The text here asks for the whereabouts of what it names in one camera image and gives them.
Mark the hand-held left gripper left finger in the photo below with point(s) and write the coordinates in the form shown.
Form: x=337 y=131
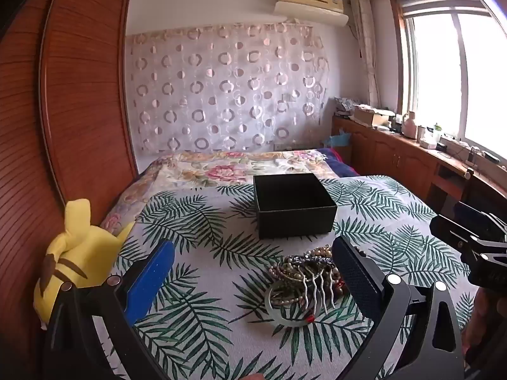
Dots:
x=152 y=277

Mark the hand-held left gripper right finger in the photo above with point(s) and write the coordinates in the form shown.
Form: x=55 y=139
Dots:
x=356 y=281

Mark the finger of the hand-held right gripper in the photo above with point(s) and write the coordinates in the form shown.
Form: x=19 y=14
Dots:
x=451 y=231
x=465 y=210

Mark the silver hair comb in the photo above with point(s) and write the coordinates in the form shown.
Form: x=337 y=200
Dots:
x=317 y=289

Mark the pile of beaded jewelry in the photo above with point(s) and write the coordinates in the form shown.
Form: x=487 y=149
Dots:
x=291 y=271

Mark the black square box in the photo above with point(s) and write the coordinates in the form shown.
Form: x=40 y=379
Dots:
x=295 y=221

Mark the grey-green bangle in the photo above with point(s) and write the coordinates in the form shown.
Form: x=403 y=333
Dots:
x=278 y=316

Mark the person's right hand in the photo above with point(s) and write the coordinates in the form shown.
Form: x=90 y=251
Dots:
x=485 y=316

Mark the leaf print bedsheet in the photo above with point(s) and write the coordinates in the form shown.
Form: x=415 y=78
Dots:
x=222 y=285

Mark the small white box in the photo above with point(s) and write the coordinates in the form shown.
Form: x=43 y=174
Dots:
x=428 y=142

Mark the yellow plush toy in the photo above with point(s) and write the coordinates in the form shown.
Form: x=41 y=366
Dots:
x=75 y=241

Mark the green capped bottle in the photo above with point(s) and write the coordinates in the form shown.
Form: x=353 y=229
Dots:
x=437 y=128

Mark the long wooden cabinet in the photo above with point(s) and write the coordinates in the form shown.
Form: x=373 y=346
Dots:
x=396 y=158

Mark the pink kettle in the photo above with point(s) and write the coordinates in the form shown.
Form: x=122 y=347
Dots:
x=410 y=126

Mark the dark blue blanket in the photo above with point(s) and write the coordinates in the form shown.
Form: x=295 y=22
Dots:
x=342 y=166

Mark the floral quilt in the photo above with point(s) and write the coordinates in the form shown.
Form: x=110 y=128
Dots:
x=222 y=170

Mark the open cardboard box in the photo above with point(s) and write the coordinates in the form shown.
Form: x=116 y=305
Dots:
x=372 y=116

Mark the light blue bag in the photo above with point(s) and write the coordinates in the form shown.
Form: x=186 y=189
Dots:
x=336 y=139

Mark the wooden framed window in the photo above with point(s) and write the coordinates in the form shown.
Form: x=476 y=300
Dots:
x=455 y=67

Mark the blue white patterned cloth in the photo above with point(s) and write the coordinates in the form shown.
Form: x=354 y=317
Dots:
x=346 y=106

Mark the wooden slatted wardrobe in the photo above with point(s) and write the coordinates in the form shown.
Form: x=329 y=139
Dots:
x=79 y=107

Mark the pale window curtain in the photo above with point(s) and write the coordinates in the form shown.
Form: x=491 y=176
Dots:
x=366 y=47

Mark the cream air conditioner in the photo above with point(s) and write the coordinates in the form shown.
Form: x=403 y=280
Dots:
x=309 y=4

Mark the circle pattern wall curtain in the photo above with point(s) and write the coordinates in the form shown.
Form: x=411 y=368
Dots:
x=222 y=87

